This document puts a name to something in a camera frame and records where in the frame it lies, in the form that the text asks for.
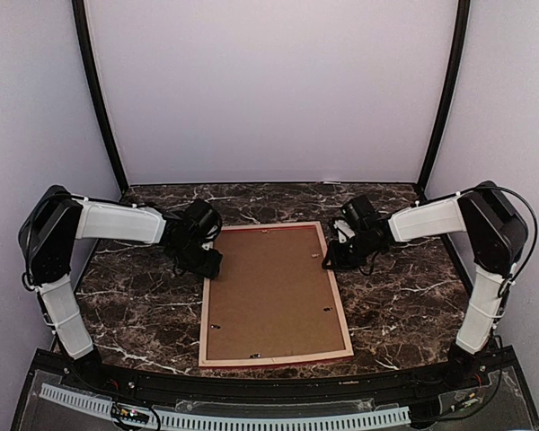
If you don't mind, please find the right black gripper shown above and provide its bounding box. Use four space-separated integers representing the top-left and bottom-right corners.
323 232 381 269

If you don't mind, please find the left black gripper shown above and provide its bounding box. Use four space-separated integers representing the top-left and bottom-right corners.
171 237 222 279

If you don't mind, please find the brown cardboard backing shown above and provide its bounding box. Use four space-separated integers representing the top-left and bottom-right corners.
205 224 347 360

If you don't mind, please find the red wooden picture frame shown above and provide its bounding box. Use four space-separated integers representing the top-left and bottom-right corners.
198 220 355 369

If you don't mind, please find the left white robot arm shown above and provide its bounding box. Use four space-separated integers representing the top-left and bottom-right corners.
18 185 223 391

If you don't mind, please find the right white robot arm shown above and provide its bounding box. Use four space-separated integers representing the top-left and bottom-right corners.
322 180 538 356

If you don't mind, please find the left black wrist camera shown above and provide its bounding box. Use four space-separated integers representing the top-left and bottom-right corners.
183 199 223 240

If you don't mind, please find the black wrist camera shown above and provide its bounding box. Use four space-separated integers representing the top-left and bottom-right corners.
183 199 223 240
340 195 379 231

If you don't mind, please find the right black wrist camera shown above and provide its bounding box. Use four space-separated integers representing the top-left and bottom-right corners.
340 195 379 231

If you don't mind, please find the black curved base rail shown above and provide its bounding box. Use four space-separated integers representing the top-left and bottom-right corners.
26 345 517 409

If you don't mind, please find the white cable duct strip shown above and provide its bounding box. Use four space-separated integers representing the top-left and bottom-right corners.
39 383 411 430

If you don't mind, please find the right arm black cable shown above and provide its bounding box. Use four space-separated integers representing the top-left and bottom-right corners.
475 186 538 297

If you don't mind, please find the right black corner post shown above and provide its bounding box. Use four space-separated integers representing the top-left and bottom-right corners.
416 0 471 193

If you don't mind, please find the black corner post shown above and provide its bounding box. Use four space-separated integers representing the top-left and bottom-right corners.
71 0 129 193
416 0 471 193

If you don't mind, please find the left black corner post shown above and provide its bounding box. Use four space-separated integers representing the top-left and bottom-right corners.
71 0 129 193

